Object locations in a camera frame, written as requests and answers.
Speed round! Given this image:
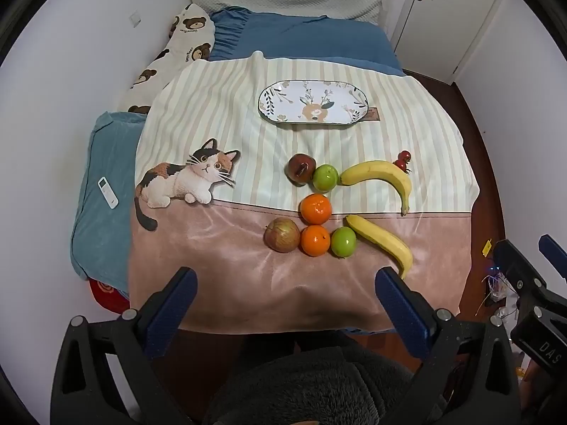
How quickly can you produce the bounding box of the orange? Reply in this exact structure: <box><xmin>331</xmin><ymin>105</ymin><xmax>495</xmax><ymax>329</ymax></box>
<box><xmin>300</xmin><ymin>225</ymin><xmax>331</xmax><ymax>257</ymax></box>
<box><xmin>300</xmin><ymin>193</ymin><xmax>333</xmax><ymax>225</ymax></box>

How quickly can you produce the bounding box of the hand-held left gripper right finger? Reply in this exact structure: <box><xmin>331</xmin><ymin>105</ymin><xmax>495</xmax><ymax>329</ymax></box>
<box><xmin>375</xmin><ymin>267</ymin><xmax>520</xmax><ymax>425</ymax></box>

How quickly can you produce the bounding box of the white remote control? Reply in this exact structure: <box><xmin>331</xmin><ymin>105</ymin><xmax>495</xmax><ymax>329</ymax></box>
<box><xmin>97</xmin><ymin>177</ymin><xmax>120</xmax><ymax>209</ymax></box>

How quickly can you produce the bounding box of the dark red apple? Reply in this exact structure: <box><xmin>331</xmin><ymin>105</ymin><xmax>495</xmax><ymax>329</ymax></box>
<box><xmin>286</xmin><ymin>153</ymin><xmax>316</xmax><ymax>185</ymax></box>

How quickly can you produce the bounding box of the tangle of wires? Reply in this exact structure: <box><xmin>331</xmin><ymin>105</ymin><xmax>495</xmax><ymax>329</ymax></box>
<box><xmin>476</xmin><ymin>266</ymin><xmax>515</xmax><ymax>319</ymax></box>

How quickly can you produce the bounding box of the red patterned cloth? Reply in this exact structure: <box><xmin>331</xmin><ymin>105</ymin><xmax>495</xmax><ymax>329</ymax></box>
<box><xmin>89</xmin><ymin>278</ymin><xmax>130</xmax><ymax>315</ymax></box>

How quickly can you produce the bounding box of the straighter yellow banana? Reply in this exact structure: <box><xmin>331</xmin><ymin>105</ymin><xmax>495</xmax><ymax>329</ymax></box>
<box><xmin>346</xmin><ymin>215</ymin><xmax>414</xmax><ymax>281</ymax></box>

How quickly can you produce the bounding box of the teal cushion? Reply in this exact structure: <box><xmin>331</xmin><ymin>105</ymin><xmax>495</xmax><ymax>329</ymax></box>
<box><xmin>70</xmin><ymin>112</ymin><xmax>149</xmax><ymax>295</ymax></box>

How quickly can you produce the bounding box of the green apple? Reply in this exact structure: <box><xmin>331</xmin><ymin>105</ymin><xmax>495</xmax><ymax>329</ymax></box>
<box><xmin>330</xmin><ymin>226</ymin><xmax>358</xmax><ymax>258</ymax></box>
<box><xmin>313</xmin><ymin>164</ymin><xmax>340</xmax><ymax>193</ymax></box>

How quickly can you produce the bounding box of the red yellow apple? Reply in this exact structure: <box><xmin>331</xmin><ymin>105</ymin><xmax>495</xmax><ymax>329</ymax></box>
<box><xmin>264</xmin><ymin>217</ymin><xmax>301</xmax><ymax>253</ymax></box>

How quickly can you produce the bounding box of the striped cat blanket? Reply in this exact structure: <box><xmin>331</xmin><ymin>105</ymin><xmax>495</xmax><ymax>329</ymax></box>
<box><xmin>128</xmin><ymin>51</ymin><xmax>481</xmax><ymax>335</ymax></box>

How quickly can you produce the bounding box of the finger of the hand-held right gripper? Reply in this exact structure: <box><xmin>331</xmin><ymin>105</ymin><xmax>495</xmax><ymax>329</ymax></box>
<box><xmin>493</xmin><ymin>238</ymin><xmax>549</xmax><ymax>309</ymax></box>
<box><xmin>539</xmin><ymin>233</ymin><xmax>567</xmax><ymax>281</ymax></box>

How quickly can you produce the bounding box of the person's dark fleece clothing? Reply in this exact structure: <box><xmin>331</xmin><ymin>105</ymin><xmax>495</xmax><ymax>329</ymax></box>
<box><xmin>201</xmin><ymin>336</ymin><xmax>417</xmax><ymax>425</ymax></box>

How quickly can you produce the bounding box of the white door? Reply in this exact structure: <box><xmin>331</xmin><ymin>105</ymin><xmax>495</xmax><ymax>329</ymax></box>
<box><xmin>392</xmin><ymin>0</ymin><xmax>506</xmax><ymax>85</ymax></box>

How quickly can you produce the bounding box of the floral oval plate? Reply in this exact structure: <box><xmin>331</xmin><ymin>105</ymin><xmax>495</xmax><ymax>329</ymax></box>
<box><xmin>258</xmin><ymin>80</ymin><xmax>370</xmax><ymax>125</ymax></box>

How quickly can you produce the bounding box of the curved yellow banana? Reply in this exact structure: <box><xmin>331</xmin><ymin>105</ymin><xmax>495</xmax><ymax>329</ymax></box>
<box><xmin>339</xmin><ymin>160</ymin><xmax>412</xmax><ymax>216</ymax></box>

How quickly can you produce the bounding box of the bear print pillow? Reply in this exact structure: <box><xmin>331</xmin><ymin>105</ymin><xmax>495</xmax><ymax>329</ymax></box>
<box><xmin>117</xmin><ymin>3</ymin><xmax>216</xmax><ymax>116</ymax></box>

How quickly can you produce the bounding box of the blue bedsheet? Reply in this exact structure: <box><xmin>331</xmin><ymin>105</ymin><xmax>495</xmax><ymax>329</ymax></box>
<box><xmin>207</xmin><ymin>6</ymin><xmax>405</xmax><ymax>76</ymax></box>

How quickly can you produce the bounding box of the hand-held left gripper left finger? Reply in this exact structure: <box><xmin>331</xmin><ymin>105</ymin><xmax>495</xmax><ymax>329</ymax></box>
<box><xmin>50</xmin><ymin>267</ymin><xmax>198</xmax><ymax>425</ymax></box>

